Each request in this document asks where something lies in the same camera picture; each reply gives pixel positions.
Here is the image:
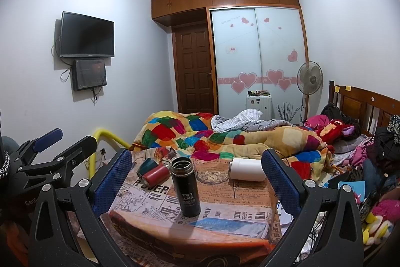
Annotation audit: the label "black thermos cup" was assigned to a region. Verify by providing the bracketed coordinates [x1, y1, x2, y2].
[169, 157, 201, 217]

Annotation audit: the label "yellow padded rail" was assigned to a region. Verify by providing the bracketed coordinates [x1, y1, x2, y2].
[88, 128, 132, 180]

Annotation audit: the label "red plush toy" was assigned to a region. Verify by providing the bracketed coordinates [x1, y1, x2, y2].
[315, 119, 360, 145]

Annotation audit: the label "dried branches bunch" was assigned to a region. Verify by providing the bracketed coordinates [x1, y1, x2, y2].
[276, 102, 302, 125]

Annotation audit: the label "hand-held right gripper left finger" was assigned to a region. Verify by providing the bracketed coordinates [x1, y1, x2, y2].
[27, 149, 138, 267]

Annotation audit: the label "red thermos lying down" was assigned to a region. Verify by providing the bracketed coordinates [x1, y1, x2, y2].
[142, 161, 172, 188]

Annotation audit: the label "black cable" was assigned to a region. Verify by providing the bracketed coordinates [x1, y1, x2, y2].
[50, 34, 76, 66]
[91, 86, 104, 106]
[60, 66, 74, 82]

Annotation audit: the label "glass ashtray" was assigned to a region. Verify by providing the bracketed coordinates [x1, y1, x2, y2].
[195, 170, 230, 185]

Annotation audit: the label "black wall television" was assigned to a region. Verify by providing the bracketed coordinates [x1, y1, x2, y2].
[59, 11, 115, 59]

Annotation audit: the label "newspaper print tablecloth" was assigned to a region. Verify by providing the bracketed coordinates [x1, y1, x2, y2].
[100, 146, 282, 267]

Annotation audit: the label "pink plush toy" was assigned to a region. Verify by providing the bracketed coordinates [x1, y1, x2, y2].
[371, 199, 400, 224]

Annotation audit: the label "checkered grey white cloth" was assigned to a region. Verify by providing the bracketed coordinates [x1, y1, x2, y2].
[211, 109, 263, 132]

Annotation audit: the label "black clothes pile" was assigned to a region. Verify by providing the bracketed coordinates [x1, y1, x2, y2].
[372, 116, 400, 168]

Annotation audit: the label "standing electric fan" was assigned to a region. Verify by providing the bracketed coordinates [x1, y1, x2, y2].
[296, 61, 324, 127]

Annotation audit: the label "blue jeans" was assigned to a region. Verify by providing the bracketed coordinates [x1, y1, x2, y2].
[362, 157, 386, 190]

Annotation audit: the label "white thermos lying down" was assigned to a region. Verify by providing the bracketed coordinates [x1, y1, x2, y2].
[228, 157, 267, 182]

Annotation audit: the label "pink clothing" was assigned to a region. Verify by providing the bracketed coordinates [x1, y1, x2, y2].
[303, 115, 332, 130]

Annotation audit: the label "brown wooden door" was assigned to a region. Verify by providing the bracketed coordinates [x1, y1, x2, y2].
[173, 24, 217, 115]

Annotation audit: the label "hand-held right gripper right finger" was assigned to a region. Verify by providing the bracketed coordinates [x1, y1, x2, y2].
[259, 148, 365, 267]

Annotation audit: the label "small black monitor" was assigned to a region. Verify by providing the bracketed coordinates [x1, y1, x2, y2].
[72, 59, 108, 92]

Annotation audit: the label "yellow plush toy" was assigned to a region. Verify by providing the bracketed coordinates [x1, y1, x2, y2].
[362, 212, 395, 246]

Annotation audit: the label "frosted sliding wardrobe door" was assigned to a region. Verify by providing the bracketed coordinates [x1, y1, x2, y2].
[211, 8, 262, 116]
[255, 7, 306, 124]

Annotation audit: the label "blue flat case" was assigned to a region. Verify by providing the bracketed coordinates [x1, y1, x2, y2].
[337, 181, 366, 204]

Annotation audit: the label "black clothing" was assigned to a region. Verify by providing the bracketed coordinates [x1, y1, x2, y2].
[321, 103, 360, 130]

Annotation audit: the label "green cup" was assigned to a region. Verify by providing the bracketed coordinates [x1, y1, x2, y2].
[136, 157, 159, 178]

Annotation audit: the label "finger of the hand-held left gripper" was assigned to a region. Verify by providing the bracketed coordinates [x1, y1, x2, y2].
[9, 128, 64, 165]
[15, 136, 98, 188]

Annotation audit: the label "colourful patchwork quilt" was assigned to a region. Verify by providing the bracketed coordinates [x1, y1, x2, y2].
[133, 111, 335, 183]

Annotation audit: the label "wooden bed headboard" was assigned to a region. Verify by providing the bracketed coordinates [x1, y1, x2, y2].
[328, 81, 400, 137]

